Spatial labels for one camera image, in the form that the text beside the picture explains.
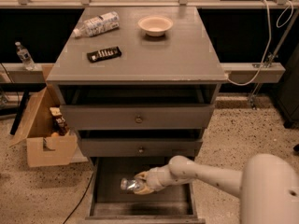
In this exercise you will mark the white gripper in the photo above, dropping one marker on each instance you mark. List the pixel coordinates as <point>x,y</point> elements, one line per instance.
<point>154,178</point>

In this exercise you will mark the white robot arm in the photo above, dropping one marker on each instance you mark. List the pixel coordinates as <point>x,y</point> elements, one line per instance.
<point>267,186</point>

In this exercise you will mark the grey bottom drawer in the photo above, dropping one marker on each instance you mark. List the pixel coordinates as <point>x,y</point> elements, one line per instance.
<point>109,204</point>

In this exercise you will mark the grey drawer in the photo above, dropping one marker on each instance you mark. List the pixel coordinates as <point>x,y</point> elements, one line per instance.
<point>137,117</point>
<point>109,204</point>
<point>139,147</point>

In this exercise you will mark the grey middle drawer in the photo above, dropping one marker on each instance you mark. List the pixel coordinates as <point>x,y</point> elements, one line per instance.
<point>139,147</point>

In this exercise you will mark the grey top drawer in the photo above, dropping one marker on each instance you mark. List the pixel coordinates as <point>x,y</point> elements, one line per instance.
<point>137,117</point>

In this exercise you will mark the grey drawer cabinet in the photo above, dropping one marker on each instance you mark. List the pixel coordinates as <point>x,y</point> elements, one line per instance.
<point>178,68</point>

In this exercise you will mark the snack items in box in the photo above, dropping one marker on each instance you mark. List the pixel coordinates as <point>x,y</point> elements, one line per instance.
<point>59,123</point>

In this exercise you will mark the open cardboard box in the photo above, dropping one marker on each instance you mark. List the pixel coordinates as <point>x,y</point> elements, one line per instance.
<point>36,129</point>

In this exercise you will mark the black snack bar wrapper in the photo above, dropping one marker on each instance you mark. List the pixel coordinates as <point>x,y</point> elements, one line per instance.
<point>104,54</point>

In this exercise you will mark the white bowl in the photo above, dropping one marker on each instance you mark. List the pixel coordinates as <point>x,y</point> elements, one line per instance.
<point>155,25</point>

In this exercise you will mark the lying plastic water bottle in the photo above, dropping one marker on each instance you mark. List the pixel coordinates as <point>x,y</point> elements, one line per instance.
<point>98,25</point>

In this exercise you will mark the standing small water bottle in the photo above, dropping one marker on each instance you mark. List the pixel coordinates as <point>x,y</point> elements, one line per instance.
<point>25,56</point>

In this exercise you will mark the metal tripod stand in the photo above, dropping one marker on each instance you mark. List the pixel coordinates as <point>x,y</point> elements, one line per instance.
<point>269,57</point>

